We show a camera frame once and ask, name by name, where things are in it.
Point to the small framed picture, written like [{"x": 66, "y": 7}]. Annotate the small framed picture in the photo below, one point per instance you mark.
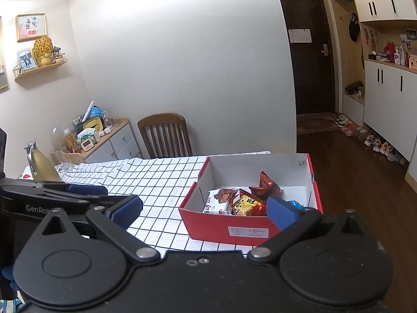
[{"x": 31, "y": 27}]

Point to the white chocolate wafer packet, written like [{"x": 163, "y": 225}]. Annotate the white chocolate wafer packet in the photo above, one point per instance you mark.
[{"x": 215, "y": 203}]

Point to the green tissue pack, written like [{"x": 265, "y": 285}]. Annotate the green tissue pack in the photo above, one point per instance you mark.
[{"x": 87, "y": 134}]

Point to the white checked tablecloth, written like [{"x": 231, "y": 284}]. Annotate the white checked tablecloth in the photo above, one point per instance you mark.
[{"x": 156, "y": 176}]

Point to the yellow red chips packet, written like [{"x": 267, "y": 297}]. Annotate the yellow red chips packet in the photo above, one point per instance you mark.
[{"x": 249, "y": 205}]

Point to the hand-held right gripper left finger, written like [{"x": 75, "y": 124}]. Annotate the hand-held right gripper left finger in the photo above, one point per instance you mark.
[{"x": 127, "y": 210}]

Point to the blue snack packet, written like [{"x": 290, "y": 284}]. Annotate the blue snack packet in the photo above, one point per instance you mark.
[{"x": 295, "y": 203}]

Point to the row of shoes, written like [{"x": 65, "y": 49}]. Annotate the row of shoes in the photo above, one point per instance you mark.
[{"x": 371, "y": 140}]

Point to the gold ornament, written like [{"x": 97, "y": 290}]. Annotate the gold ornament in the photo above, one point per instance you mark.
[{"x": 44, "y": 50}]

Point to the white stick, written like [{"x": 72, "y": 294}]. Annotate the white stick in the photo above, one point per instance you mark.
[{"x": 87, "y": 111}]

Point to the blue ball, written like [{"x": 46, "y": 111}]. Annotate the blue ball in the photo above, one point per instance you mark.
[{"x": 96, "y": 111}]

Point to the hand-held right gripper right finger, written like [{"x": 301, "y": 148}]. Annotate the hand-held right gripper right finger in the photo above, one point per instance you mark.
[{"x": 280, "y": 213}]

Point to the white kitchen timer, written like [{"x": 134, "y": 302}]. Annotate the white kitchen timer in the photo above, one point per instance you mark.
[{"x": 87, "y": 144}]

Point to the yellow black box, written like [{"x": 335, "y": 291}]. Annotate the yellow black box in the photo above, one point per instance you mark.
[{"x": 93, "y": 124}]

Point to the white paper sheet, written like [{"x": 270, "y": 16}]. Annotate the white paper sheet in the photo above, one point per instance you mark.
[{"x": 299, "y": 36}]

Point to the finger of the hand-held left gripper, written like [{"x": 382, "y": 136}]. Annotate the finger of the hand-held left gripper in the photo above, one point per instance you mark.
[
  {"x": 71, "y": 200},
  {"x": 86, "y": 189}
]

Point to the brown snack packet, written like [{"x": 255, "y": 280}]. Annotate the brown snack packet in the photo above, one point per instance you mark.
[{"x": 268, "y": 184}]

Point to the standing photo frame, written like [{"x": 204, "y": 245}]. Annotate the standing photo frame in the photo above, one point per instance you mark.
[{"x": 26, "y": 59}]

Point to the white low shoe bench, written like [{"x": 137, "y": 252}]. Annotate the white low shoe bench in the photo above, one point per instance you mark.
[{"x": 353, "y": 107}]

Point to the white base cupboard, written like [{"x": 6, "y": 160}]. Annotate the white base cupboard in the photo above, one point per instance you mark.
[{"x": 391, "y": 104}]

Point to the black hanging bag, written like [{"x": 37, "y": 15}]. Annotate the black hanging bag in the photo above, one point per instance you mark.
[{"x": 354, "y": 27}]

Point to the large framed picture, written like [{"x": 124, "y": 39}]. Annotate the large framed picture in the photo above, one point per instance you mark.
[{"x": 3, "y": 71}]

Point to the white drawer side cabinet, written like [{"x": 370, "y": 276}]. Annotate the white drawer side cabinet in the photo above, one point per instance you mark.
[{"x": 123, "y": 143}]

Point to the brown wooden chair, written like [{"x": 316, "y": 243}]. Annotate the brown wooden chair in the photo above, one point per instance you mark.
[{"x": 163, "y": 119}]

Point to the red cardboard box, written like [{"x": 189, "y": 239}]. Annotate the red cardboard box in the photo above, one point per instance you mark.
[{"x": 221, "y": 228}]

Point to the dark brown door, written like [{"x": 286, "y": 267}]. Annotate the dark brown door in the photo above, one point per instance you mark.
[{"x": 309, "y": 78}]

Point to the wooden wall shelf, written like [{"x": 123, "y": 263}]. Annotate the wooden wall shelf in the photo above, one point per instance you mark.
[{"x": 39, "y": 69}]

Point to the gold metal jug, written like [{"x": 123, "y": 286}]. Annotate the gold metal jug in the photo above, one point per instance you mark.
[{"x": 44, "y": 169}]

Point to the patterned door rug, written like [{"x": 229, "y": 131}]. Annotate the patterned door rug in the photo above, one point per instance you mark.
[{"x": 317, "y": 124}]

